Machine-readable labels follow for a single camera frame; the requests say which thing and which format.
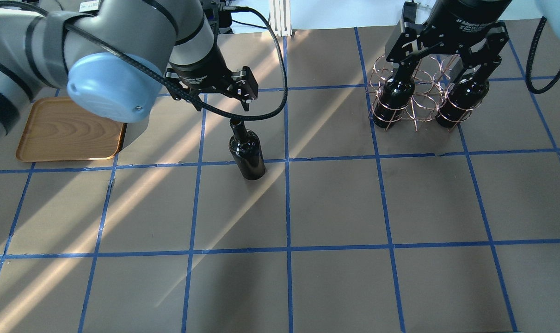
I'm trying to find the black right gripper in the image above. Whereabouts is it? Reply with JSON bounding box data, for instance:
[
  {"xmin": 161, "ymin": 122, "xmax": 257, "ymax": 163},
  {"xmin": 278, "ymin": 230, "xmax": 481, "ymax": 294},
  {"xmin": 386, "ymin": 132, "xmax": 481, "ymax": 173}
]
[{"xmin": 385, "ymin": 0, "xmax": 510, "ymax": 86}]

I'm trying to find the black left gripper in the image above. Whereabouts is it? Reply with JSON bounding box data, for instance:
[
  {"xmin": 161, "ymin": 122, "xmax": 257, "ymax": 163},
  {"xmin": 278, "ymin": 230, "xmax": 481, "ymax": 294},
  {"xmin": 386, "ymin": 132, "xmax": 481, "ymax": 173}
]
[{"xmin": 164, "ymin": 44, "xmax": 258, "ymax": 111}]

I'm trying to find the dark wine bottle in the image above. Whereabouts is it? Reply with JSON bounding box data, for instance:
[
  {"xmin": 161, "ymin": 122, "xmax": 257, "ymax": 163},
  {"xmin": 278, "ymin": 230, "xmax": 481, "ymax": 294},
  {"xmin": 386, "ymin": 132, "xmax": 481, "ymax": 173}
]
[
  {"xmin": 436, "ymin": 75, "xmax": 490, "ymax": 129},
  {"xmin": 228, "ymin": 119, "xmax": 266, "ymax": 181},
  {"xmin": 373, "ymin": 76, "xmax": 415, "ymax": 130}
]

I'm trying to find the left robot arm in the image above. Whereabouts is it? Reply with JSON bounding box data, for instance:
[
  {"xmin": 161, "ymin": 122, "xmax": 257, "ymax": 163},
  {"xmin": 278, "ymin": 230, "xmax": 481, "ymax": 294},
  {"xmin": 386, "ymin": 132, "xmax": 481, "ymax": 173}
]
[{"xmin": 0, "ymin": 0, "xmax": 258, "ymax": 140}]

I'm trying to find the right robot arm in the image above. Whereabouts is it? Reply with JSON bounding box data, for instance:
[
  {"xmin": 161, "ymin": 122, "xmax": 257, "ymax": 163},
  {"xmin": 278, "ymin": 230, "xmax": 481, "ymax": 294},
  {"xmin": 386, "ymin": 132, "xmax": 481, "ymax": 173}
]
[{"xmin": 385, "ymin": 0, "xmax": 560, "ymax": 93}]

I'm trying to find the wooden tray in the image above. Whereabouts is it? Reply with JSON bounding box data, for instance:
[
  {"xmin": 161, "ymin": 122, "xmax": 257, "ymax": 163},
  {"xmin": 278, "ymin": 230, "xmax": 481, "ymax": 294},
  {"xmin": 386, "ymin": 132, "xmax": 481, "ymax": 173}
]
[{"xmin": 15, "ymin": 97, "xmax": 126, "ymax": 162}]

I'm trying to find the copper wire bottle basket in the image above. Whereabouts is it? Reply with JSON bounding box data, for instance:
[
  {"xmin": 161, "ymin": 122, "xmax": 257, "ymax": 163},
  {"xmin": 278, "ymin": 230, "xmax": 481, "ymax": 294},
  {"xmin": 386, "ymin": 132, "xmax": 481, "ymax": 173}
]
[{"xmin": 366, "ymin": 55, "xmax": 483, "ymax": 131}]

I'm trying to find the aluminium frame post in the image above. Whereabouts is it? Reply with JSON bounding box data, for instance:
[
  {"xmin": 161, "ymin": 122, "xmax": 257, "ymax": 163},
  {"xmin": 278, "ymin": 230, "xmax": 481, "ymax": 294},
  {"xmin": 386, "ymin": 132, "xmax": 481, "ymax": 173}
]
[{"xmin": 268, "ymin": 0, "xmax": 293, "ymax": 37}]

